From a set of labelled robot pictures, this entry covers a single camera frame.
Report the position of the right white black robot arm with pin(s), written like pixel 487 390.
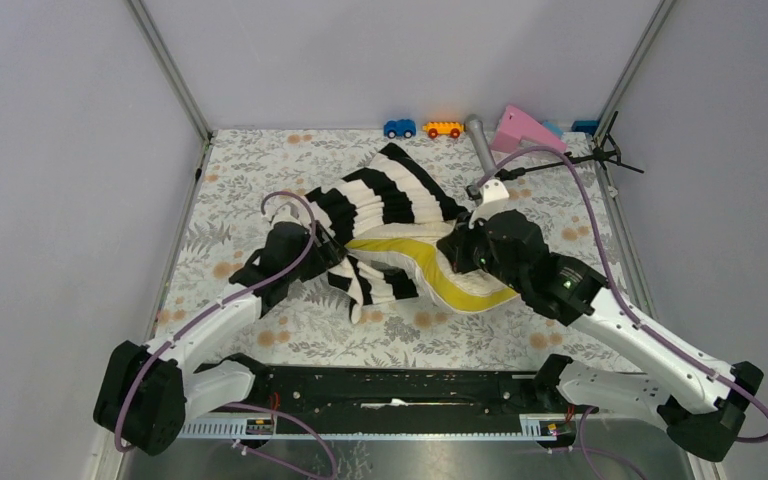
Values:
pixel 698 400

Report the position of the light blue block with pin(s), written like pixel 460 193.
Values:
pixel 553 128

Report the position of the blue toy car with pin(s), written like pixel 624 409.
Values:
pixel 401 128

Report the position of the yellow white pillow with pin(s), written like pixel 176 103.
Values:
pixel 412 248

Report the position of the floral patterned table mat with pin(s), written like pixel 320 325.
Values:
pixel 312 325

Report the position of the orange yellow toy car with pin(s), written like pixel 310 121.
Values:
pixel 448 129

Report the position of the right aluminium frame post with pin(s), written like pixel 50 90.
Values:
pixel 644 44

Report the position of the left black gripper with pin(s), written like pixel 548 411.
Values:
pixel 325 254

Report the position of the left aluminium frame post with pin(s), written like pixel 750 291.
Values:
pixel 169 68

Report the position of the black mini tripod stand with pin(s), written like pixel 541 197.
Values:
pixel 604 151

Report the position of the dark blue block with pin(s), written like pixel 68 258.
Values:
pixel 589 127

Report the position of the aluminium frame post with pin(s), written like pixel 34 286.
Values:
pixel 644 44
pixel 169 68

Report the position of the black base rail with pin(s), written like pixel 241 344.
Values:
pixel 404 403

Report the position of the pink triangular block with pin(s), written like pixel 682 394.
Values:
pixel 516 126

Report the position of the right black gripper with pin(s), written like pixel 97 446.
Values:
pixel 457 244

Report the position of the grey microphone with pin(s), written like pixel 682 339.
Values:
pixel 474 128

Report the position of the black white striped pillowcase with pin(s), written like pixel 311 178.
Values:
pixel 392 191

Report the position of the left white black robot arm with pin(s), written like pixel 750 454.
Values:
pixel 149 391

